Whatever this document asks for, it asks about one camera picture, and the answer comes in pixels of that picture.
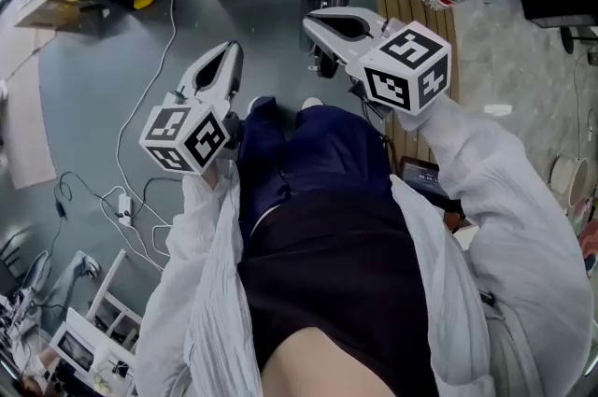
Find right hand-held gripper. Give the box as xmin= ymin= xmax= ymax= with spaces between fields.
xmin=302 ymin=7 xmax=453 ymax=116

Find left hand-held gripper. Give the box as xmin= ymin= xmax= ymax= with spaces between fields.
xmin=138 ymin=40 xmax=245 ymax=176

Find person's left forearm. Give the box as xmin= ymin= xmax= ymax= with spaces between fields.
xmin=134 ymin=165 xmax=247 ymax=397

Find person's right forearm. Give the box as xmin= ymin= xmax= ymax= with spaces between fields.
xmin=395 ymin=98 xmax=595 ymax=397

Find white ribbed fabric garment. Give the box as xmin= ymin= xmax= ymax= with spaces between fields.
xmin=184 ymin=173 xmax=265 ymax=397

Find person's dark blue trousers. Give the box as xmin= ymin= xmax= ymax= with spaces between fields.
xmin=236 ymin=94 xmax=394 ymax=242

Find black device with display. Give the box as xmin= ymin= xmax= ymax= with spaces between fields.
xmin=399 ymin=155 xmax=443 ymax=196

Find white power strip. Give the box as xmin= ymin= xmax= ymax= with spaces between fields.
xmin=117 ymin=192 xmax=135 ymax=227

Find flat cardboard sheet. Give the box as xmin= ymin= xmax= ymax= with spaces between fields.
xmin=0 ymin=28 xmax=58 ymax=191

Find small black standing fan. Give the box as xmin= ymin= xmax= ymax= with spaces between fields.
xmin=559 ymin=25 xmax=598 ymax=56

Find person's black top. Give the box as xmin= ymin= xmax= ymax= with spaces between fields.
xmin=238 ymin=193 xmax=434 ymax=397

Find white round basin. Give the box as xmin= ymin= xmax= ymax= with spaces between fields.
xmin=548 ymin=155 xmax=592 ymax=212

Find white framed tablet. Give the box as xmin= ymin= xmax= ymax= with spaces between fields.
xmin=49 ymin=319 xmax=109 ymax=380

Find long white cable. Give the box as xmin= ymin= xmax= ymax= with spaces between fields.
xmin=100 ymin=0 xmax=181 ymax=271

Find black cable with adapter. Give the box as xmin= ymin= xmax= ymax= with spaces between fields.
xmin=27 ymin=170 xmax=175 ymax=275

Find white chair frame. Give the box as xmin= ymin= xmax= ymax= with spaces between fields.
xmin=85 ymin=248 xmax=144 ymax=343

